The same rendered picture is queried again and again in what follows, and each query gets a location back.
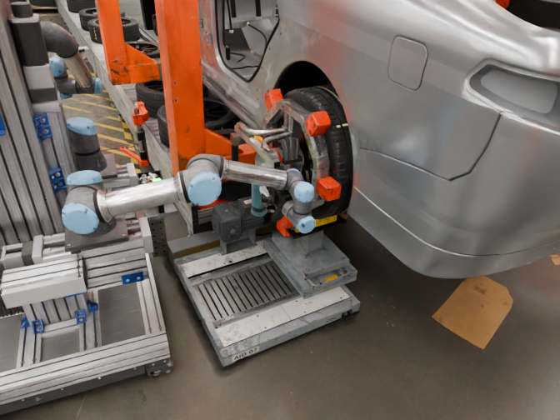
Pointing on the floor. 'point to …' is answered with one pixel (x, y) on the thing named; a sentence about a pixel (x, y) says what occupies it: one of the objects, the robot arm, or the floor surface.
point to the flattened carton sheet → (475, 310)
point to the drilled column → (158, 237)
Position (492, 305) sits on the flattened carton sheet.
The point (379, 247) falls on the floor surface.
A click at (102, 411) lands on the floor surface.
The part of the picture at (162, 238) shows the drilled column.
